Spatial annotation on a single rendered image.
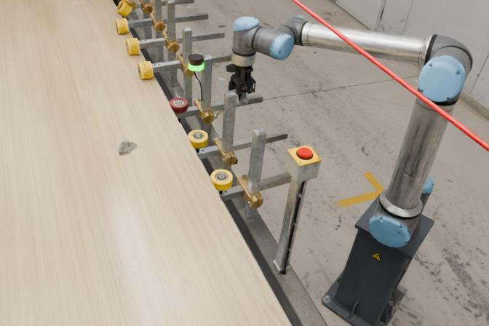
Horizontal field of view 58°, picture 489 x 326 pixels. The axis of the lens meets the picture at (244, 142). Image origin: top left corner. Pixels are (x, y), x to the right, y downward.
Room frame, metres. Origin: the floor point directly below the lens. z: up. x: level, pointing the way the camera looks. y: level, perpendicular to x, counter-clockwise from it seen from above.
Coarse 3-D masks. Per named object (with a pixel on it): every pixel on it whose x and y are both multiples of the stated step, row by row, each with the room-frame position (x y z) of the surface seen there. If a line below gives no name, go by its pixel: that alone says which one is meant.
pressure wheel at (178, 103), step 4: (172, 100) 1.60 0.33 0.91; (176, 100) 1.61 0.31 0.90; (180, 100) 1.61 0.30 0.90; (184, 100) 1.61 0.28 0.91; (172, 104) 1.57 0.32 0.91; (176, 104) 1.58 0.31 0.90; (180, 104) 1.58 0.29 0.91; (184, 104) 1.58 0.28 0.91; (172, 108) 1.56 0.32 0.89; (176, 108) 1.56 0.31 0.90; (180, 108) 1.56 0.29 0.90; (184, 108) 1.57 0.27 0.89; (176, 112) 1.56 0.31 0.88; (180, 112) 1.56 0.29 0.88
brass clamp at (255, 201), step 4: (240, 176) 1.24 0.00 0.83; (240, 180) 1.22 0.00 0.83; (244, 180) 1.22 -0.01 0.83; (236, 184) 1.23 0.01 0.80; (240, 184) 1.21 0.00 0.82; (244, 184) 1.20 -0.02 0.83; (244, 188) 1.18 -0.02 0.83; (244, 192) 1.17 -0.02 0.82; (248, 192) 1.16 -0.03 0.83; (260, 192) 1.17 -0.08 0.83; (244, 196) 1.17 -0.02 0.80; (248, 196) 1.14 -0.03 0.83; (252, 196) 1.14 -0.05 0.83; (256, 196) 1.14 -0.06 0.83; (260, 196) 1.15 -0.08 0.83; (248, 200) 1.14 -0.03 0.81; (252, 200) 1.13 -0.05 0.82; (256, 200) 1.13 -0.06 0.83; (260, 200) 1.13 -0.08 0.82; (248, 204) 1.12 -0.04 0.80; (252, 204) 1.12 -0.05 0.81; (256, 204) 1.13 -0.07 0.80; (260, 204) 1.14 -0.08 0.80; (256, 208) 1.13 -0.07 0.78
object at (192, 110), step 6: (252, 96) 1.77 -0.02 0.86; (258, 96) 1.77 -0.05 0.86; (216, 102) 1.69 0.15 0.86; (222, 102) 1.70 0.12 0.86; (252, 102) 1.75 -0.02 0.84; (258, 102) 1.76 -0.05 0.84; (192, 108) 1.62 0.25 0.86; (198, 108) 1.63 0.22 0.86; (216, 108) 1.66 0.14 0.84; (180, 114) 1.58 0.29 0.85; (186, 114) 1.60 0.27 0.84; (192, 114) 1.61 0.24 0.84
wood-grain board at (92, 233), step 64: (0, 0) 2.50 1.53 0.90; (64, 0) 2.59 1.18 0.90; (0, 64) 1.78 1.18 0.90; (64, 64) 1.83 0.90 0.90; (128, 64) 1.89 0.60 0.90; (0, 128) 1.31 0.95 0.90; (64, 128) 1.35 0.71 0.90; (128, 128) 1.39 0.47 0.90; (0, 192) 0.98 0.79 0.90; (64, 192) 1.01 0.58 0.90; (128, 192) 1.04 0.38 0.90; (192, 192) 1.07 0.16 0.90; (0, 256) 0.74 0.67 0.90; (64, 256) 0.76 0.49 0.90; (128, 256) 0.78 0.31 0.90; (192, 256) 0.80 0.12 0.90; (0, 320) 0.55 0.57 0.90; (64, 320) 0.57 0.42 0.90; (128, 320) 0.59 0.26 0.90; (192, 320) 0.60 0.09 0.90; (256, 320) 0.62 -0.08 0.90
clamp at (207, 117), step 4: (196, 100) 1.67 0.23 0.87; (196, 104) 1.65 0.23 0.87; (200, 104) 1.65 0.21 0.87; (200, 108) 1.61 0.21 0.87; (200, 112) 1.60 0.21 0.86; (204, 112) 1.59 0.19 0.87; (208, 112) 1.59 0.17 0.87; (212, 112) 1.60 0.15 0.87; (200, 116) 1.60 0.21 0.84; (204, 116) 1.57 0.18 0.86; (208, 116) 1.57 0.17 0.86; (212, 116) 1.58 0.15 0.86; (204, 120) 1.56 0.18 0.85; (208, 120) 1.57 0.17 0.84; (212, 120) 1.58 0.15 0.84
